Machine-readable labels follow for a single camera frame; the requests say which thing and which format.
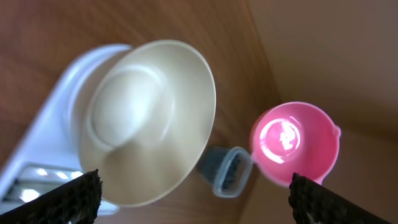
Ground clear plastic bean container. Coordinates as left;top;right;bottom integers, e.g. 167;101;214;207
198;146;254;198

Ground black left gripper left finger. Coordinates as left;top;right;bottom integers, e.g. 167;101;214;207
1;169;103;224

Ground pink scoop blue handle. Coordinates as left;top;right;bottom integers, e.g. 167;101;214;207
249;101;341;188

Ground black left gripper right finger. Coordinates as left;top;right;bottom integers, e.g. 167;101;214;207
289;173;391;224

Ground white digital kitchen scale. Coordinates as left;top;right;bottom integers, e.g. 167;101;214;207
1;44;132;213

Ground white bowl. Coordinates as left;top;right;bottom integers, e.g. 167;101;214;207
65;40;216;207

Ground black beans in container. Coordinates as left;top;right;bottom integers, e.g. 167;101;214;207
222;154;240;190

